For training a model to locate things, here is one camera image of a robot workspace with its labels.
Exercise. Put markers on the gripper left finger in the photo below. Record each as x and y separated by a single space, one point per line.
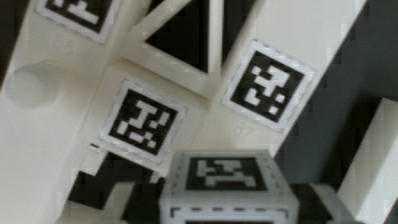
131 206

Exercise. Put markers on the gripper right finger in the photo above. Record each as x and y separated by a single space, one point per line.
321 209

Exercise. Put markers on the white marker cube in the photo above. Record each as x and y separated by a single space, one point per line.
225 190

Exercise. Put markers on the white chair back frame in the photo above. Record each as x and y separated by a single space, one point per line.
146 77

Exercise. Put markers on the white chair seat block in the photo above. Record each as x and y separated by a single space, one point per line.
368 190

